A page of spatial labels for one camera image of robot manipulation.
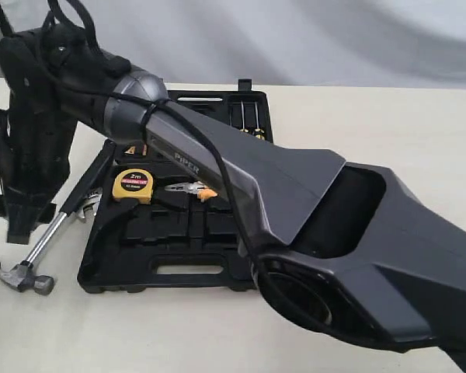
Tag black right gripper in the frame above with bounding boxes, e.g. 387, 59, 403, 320
0, 33, 77, 244

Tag adjustable wrench black handle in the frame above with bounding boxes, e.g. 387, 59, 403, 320
76, 187, 103, 222

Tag claw hammer black handle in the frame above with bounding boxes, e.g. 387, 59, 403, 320
0, 140, 117, 296

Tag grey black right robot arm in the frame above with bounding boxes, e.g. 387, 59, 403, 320
0, 26, 466, 372

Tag black plastic tool case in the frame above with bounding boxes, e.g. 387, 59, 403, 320
76, 79, 276, 295

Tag yellow tape measure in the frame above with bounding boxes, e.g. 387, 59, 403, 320
112, 169, 154, 204

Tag orange utility knife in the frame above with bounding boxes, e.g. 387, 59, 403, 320
123, 145, 148, 157

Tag yellow black screwdriver left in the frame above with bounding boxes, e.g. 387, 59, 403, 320
240, 101, 249, 134

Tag yellow black screwdriver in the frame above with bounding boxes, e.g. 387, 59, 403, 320
240, 101, 249, 134
252, 102, 265, 140

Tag yellow black screwdriver right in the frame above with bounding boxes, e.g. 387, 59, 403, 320
252, 102, 265, 140

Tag orange handled pliers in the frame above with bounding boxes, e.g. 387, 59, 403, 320
164, 181, 218, 203

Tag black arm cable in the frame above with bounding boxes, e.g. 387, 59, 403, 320
0, 0, 335, 339

